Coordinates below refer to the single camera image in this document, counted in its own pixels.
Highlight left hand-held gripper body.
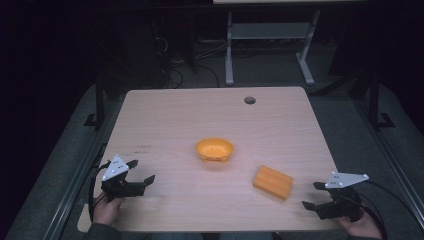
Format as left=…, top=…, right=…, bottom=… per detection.
left=100, top=154, right=147, bottom=202

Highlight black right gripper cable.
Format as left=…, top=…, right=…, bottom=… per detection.
left=348, top=179, right=416, bottom=240

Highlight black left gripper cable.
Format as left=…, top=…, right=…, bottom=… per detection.
left=87, top=160, right=112, bottom=223

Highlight person's right hand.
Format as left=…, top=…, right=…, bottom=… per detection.
left=336, top=209, right=383, bottom=240

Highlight orange plastic bowl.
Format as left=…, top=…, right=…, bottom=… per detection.
left=194, top=137, right=235, bottom=164

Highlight grey metal rail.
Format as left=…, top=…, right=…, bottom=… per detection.
left=41, top=99, right=116, bottom=240
left=349, top=96, right=424, bottom=231

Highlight orange rectangular block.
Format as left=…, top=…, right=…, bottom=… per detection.
left=252, top=164, right=295, bottom=201

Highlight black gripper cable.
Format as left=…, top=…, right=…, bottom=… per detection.
left=87, top=160, right=112, bottom=223
left=348, top=179, right=416, bottom=240

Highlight person's left hand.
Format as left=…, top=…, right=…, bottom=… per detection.
left=92, top=194, right=126, bottom=226

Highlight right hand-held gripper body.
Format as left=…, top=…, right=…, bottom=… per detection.
left=314, top=171, right=370, bottom=222

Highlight white metal table frame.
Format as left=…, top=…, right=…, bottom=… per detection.
left=224, top=9, right=322, bottom=87

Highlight black metal stand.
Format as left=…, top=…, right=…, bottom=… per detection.
left=83, top=71, right=107, bottom=132
left=366, top=64, right=397, bottom=132

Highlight cables on floor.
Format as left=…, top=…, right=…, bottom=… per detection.
left=151, top=34, right=231, bottom=90

